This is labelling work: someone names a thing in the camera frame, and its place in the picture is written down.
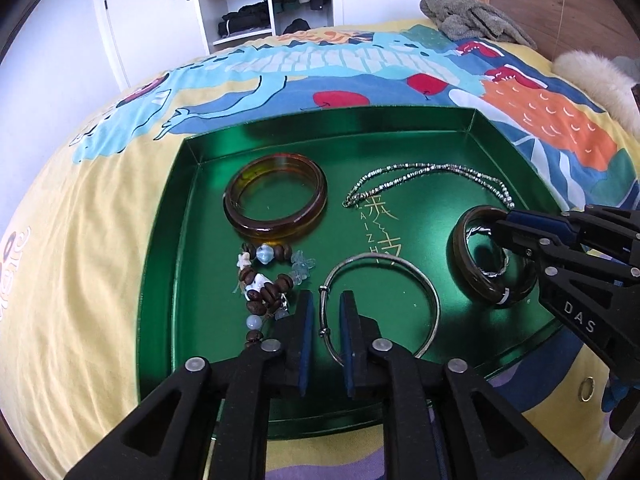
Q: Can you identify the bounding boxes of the white door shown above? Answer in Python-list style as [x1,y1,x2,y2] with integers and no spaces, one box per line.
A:
[92,0,211,91]

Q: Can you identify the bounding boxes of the grey crumpled cloth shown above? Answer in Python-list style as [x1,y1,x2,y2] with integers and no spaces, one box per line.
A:
[419,0,540,50]

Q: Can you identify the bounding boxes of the dark brown bangle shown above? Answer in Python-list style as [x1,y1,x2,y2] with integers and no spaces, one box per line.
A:
[452,205,543,307]

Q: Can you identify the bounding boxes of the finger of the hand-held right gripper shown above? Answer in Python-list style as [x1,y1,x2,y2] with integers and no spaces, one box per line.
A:
[504,204,640,261]
[492,221,640,362]

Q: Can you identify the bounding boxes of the twisted silver bracelet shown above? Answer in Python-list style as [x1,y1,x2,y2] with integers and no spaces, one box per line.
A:
[465,222,511,277]

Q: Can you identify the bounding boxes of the green metal tray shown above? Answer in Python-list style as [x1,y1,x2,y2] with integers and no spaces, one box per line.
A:
[136,106,576,441]

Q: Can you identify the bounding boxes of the silver bead necklace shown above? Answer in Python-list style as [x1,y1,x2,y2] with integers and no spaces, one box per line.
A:
[342,162,516,210]

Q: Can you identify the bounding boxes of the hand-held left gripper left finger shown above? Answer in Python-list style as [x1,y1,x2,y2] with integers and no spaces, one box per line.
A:
[65,290,316,480]

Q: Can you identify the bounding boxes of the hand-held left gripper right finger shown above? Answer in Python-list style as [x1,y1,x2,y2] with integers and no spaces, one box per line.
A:
[339,290,576,480]

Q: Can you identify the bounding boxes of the person's right hand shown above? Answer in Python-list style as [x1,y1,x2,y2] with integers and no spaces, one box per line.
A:
[601,377,628,411]

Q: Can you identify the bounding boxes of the yellow printed blanket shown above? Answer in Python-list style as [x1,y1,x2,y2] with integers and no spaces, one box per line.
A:
[0,17,640,480]

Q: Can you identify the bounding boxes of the thin silver bangle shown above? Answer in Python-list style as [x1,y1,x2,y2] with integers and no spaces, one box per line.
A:
[319,254,442,366]

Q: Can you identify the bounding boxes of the wooden beaded bracelet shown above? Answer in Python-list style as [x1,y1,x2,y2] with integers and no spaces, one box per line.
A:
[234,242,317,353]

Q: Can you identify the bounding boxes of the white fluffy pillow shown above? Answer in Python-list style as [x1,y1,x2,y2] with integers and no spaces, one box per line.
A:
[551,49,640,128]

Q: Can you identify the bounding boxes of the black folded clothes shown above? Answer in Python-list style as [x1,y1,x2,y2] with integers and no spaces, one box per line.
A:
[217,1,271,38]

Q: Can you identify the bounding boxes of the amber bangle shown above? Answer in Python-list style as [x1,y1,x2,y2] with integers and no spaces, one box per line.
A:
[222,152,328,241]

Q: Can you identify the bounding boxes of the grey padded coat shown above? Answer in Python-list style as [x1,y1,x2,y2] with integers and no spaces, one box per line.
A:
[611,55,640,86]

